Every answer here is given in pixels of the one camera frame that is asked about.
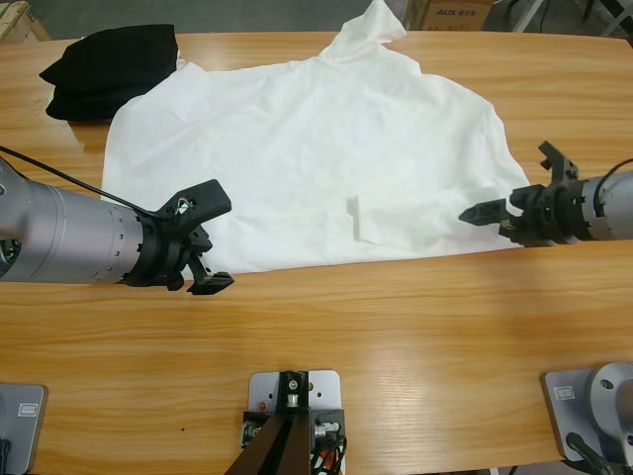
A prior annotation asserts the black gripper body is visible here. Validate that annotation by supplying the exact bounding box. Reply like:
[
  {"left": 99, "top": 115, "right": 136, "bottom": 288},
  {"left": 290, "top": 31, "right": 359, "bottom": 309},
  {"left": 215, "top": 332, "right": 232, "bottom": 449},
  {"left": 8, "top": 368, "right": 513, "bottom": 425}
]
[
  {"left": 120, "top": 216, "right": 215, "bottom": 293},
  {"left": 497, "top": 180, "right": 588, "bottom": 248}
]

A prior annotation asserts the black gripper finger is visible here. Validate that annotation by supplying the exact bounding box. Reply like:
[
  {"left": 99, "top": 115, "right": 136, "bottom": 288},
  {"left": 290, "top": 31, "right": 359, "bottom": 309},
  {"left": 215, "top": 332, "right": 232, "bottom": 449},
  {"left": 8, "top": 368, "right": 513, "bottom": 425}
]
[
  {"left": 189, "top": 227, "right": 216, "bottom": 255},
  {"left": 466, "top": 197, "right": 513, "bottom": 216},
  {"left": 458, "top": 209, "right": 513, "bottom": 229},
  {"left": 185, "top": 251, "right": 236, "bottom": 299}
]

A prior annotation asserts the white T-shirt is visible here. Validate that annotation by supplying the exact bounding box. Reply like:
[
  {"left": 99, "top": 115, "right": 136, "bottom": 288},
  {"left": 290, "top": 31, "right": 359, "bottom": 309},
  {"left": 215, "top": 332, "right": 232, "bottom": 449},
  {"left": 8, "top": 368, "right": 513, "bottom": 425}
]
[{"left": 101, "top": 0, "right": 533, "bottom": 274}]

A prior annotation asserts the black folded garment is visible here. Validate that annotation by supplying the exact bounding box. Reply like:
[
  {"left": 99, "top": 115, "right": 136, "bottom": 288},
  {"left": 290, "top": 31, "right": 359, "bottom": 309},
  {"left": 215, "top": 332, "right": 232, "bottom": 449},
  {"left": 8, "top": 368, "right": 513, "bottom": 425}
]
[{"left": 39, "top": 23, "right": 180, "bottom": 122}]

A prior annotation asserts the cardboard box with AUX print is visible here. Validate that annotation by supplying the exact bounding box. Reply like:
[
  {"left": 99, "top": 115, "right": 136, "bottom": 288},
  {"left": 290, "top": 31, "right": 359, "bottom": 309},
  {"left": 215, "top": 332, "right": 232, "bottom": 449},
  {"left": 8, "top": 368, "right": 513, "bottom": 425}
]
[{"left": 419, "top": 0, "right": 495, "bottom": 31}]

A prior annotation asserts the wooden crate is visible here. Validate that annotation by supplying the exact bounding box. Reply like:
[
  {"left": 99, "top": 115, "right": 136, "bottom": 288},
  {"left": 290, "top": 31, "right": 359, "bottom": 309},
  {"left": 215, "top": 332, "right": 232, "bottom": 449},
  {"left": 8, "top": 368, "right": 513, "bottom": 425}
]
[{"left": 0, "top": 0, "right": 51, "bottom": 44}]

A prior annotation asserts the white mount plate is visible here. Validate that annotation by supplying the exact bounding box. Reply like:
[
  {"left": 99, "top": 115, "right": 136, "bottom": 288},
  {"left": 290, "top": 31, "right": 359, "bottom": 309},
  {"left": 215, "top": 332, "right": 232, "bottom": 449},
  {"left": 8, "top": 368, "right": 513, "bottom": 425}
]
[{"left": 246, "top": 369, "right": 345, "bottom": 413}]

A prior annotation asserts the dark camera post with bracket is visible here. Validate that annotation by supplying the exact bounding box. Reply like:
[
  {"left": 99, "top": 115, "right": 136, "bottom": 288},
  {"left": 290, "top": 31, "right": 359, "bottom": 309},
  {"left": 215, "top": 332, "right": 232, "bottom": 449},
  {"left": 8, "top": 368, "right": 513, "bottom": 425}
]
[{"left": 225, "top": 370, "right": 350, "bottom": 475}]

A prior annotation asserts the grey base plate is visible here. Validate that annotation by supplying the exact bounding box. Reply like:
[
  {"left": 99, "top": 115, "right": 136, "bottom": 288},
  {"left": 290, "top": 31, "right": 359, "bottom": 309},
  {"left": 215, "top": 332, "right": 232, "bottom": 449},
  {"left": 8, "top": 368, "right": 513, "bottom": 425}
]
[
  {"left": 543, "top": 368, "right": 597, "bottom": 461},
  {"left": 0, "top": 383, "right": 49, "bottom": 475}
]

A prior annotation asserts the white metal frame leg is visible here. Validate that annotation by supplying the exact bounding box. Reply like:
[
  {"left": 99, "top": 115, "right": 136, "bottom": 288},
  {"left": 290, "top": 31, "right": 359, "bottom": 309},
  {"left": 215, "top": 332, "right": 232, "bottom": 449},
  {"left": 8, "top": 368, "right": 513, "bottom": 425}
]
[{"left": 511, "top": 0, "right": 544, "bottom": 34}]

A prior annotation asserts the orange cable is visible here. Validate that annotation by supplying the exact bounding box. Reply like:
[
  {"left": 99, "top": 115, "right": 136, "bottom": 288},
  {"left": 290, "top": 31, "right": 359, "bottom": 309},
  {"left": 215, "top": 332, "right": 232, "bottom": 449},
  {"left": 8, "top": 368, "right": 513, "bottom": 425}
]
[{"left": 310, "top": 446, "right": 342, "bottom": 475}]

